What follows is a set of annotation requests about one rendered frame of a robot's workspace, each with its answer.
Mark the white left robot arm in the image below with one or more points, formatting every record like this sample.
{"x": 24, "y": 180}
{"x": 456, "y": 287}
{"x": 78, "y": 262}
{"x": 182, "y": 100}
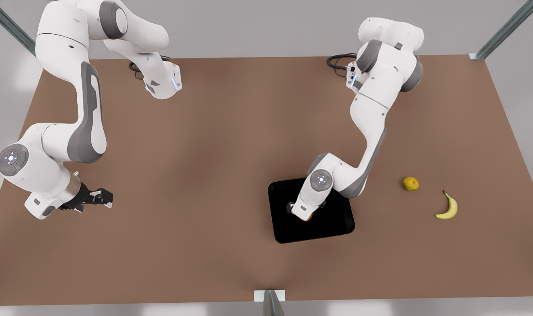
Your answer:
{"x": 374, "y": 109}

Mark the green-orange mandarin fruit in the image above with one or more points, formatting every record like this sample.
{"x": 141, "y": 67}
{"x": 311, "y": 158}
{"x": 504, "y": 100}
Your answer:
{"x": 410, "y": 184}

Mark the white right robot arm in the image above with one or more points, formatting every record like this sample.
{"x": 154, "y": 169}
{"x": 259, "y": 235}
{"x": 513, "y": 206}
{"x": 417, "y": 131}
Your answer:
{"x": 51, "y": 145}

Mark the yellow banana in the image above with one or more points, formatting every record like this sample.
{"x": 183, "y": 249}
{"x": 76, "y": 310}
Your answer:
{"x": 451, "y": 210}

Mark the black square tray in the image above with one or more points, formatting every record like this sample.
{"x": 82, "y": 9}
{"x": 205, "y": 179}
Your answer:
{"x": 288, "y": 228}

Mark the silver frame post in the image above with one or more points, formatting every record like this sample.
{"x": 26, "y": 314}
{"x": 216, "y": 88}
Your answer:
{"x": 12, "y": 26}
{"x": 271, "y": 303}
{"x": 503, "y": 30}

